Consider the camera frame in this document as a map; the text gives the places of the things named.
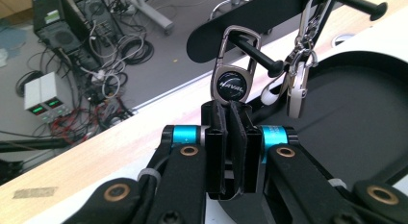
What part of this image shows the black metal stand bar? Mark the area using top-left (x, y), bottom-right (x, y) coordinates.
top-left (0, 137), bottom-right (71, 154)

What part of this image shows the grey metal desk leg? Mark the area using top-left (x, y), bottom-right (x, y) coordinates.
top-left (132, 0), bottom-right (176, 37)

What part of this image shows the black computer tower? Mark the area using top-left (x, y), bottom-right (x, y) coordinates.
top-left (31, 0), bottom-right (124, 73)

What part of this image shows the tangle of floor cables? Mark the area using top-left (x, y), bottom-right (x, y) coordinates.
top-left (13, 12), bottom-right (156, 145)

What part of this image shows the grey tape patch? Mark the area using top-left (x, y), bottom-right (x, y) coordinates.
top-left (13, 186), bottom-right (59, 200)

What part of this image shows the chrome chair foot ring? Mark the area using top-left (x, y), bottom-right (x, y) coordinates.
top-left (209, 0), bottom-right (252, 20)

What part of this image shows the black key rack stand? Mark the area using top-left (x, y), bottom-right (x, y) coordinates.
top-left (186, 0), bottom-right (408, 224)

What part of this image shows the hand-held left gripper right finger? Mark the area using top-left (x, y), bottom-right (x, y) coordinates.
top-left (229, 101), bottom-right (264, 195)

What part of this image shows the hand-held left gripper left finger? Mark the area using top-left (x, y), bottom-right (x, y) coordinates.
top-left (200, 100), bottom-right (229, 195)

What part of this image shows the white desk cable grommet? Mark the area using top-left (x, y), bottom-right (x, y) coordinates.
top-left (331, 33), bottom-right (356, 48)

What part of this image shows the white fob metal keychain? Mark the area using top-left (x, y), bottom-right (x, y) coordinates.
top-left (260, 0), bottom-right (333, 120)

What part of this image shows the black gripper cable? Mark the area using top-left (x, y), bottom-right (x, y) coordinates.
top-left (129, 153), bottom-right (171, 224)

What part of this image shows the black emblem metal keychain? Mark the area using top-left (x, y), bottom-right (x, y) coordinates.
top-left (210, 25), bottom-right (263, 105)

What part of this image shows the white bench power supply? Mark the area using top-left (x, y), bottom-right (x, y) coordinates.
top-left (23, 71), bottom-right (73, 123)

